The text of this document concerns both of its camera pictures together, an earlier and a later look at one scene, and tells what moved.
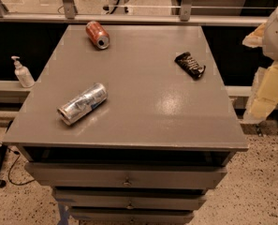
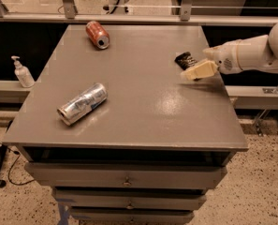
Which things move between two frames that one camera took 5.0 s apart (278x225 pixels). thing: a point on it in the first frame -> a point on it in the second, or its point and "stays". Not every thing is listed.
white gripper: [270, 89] -> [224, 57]
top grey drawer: [124, 175] stays
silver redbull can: [69, 112] stays
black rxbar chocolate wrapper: [190, 66] stays
